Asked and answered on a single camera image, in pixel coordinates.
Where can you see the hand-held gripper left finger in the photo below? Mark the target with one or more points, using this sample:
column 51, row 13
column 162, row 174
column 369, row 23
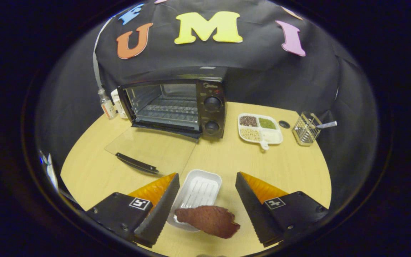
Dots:
column 162, row 205

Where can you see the small clear glass bottle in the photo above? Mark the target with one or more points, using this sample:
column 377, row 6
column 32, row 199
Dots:
column 107, row 107

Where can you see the small black round disc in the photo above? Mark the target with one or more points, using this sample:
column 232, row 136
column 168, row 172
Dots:
column 284, row 124

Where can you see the white ribbed plastic tray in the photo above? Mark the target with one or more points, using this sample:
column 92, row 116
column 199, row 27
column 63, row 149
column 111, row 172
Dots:
column 200, row 187

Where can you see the reddish brown meat slice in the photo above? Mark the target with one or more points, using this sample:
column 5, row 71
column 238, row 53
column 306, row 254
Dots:
column 209, row 219

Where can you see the black toaster oven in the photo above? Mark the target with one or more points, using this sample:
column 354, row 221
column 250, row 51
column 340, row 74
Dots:
column 209, row 115

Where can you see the white kitchen scale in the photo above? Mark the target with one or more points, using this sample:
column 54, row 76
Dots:
column 118, row 105

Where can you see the white divided dish with grains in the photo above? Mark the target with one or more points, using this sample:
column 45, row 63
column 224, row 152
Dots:
column 250, row 134

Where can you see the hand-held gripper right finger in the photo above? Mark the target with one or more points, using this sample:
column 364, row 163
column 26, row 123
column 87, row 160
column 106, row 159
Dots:
column 252, row 205

